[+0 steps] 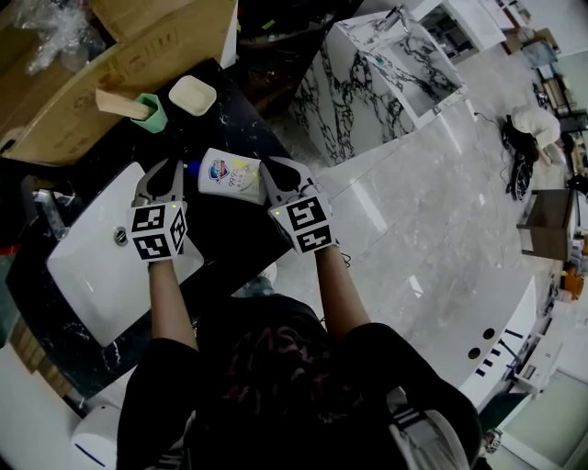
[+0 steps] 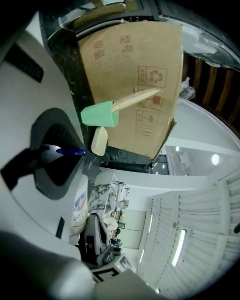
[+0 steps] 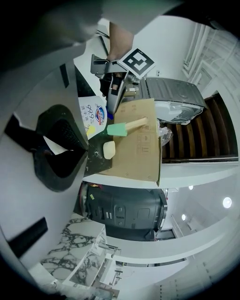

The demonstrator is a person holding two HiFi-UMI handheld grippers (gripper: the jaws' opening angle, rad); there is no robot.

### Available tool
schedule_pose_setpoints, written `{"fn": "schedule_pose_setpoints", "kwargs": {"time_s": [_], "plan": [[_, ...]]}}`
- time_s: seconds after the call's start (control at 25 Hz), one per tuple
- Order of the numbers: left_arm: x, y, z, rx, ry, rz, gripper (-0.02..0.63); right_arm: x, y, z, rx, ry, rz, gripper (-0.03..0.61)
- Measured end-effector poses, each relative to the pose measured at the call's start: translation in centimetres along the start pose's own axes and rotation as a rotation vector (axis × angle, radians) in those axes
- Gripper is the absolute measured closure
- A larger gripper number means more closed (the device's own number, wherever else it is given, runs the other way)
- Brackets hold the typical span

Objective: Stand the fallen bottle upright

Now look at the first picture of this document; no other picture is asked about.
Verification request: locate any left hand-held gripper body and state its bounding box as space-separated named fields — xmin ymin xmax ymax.
xmin=128 ymin=192 xmax=189 ymax=263

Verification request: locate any wooden brush handle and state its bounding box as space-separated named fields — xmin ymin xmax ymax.
xmin=94 ymin=87 xmax=151 ymax=122

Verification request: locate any white curved counter with holes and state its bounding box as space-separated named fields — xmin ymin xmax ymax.
xmin=456 ymin=274 xmax=539 ymax=410

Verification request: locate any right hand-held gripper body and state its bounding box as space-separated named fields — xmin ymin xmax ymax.
xmin=267 ymin=182 xmax=334 ymax=256

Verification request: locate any green cup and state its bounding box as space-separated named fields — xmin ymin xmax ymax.
xmin=130 ymin=93 xmax=169 ymax=135

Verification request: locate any beige soap dish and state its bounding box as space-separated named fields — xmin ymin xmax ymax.
xmin=167 ymin=74 xmax=218 ymax=118

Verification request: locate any large cardboard box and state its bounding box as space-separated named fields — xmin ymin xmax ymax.
xmin=0 ymin=0 xmax=239 ymax=165

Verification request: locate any marble patterned sink cabinet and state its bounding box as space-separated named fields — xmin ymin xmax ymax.
xmin=288 ymin=6 xmax=469 ymax=167

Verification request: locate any white appliance with blue line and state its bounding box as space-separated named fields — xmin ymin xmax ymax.
xmin=67 ymin=403 xmax=123 ymax=470

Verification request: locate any person's left forearm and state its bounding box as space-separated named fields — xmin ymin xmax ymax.
xmin=146 ymin=255 xmax=200 ymax=353

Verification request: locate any person's shoe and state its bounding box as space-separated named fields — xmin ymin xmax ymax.
xmin=242 ymin=262 xmax=279 ymax=297

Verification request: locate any person's right forearm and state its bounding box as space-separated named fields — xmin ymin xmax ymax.
xmin=313 ymin=244 xmax=371 ymax=343

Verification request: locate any white sink basin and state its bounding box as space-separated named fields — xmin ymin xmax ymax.
xmin=46 ymin=161 xmax=205 ymax=348

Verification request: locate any chrome basin faucet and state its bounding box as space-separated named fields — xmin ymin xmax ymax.
xmin=19 ymin=175 xmax=71 ymax=243

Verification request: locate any white bottle with colourful label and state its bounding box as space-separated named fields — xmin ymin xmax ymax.
xmin=185 ymin=147 xmax=268 ymax=207

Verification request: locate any clear plastic wrap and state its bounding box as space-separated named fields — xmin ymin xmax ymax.
xmin=12 ymin=0 xmax=107 ymax=77

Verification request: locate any chrome faucet on marble cabinet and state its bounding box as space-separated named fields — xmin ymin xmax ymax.
xmin=383 ymin=5 xmax=413 ymax=34

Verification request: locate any dark wooden cabinet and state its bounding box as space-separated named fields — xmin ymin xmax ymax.
xmin=515 ymin=187 xmax=581 ymax=263

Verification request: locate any person's black shirt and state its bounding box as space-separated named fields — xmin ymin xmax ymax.
xmin=116 ymin=293 xmax=484 ymax=470

